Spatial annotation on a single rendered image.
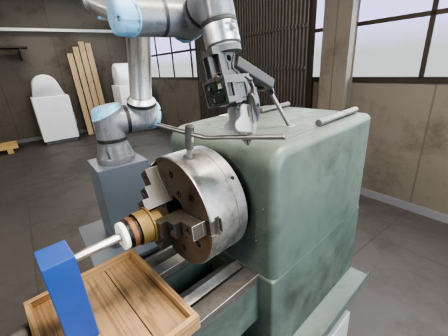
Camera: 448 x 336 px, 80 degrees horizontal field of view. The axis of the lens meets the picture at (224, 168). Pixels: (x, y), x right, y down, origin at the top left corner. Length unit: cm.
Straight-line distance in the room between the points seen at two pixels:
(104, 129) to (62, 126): 595
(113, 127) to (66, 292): 65
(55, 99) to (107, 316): 641
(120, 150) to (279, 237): 71
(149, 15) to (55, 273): 54
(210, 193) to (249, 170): 13
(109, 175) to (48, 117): 595
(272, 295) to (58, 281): 55
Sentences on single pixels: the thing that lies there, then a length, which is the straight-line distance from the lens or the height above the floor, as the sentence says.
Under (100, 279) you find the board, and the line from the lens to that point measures 92.
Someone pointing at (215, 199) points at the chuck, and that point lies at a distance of 64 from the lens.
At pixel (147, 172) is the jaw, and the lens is 74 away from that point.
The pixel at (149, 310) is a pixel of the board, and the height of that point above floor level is 89.
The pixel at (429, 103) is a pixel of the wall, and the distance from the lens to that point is 295.
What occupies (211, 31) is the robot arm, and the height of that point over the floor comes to 151.
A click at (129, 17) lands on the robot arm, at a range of 62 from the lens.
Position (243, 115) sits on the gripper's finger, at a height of 135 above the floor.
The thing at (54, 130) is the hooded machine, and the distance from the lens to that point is 707.
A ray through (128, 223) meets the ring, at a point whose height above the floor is 111.
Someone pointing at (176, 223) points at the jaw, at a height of 111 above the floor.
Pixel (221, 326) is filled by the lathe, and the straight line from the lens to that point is 84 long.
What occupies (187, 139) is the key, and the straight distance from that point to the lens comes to 66.
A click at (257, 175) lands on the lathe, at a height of 118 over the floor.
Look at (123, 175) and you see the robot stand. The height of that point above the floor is 106.
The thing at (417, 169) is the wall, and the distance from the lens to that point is 309.
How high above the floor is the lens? 145
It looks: 21 degrees down
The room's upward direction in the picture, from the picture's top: 3 degrees counter-clockwise
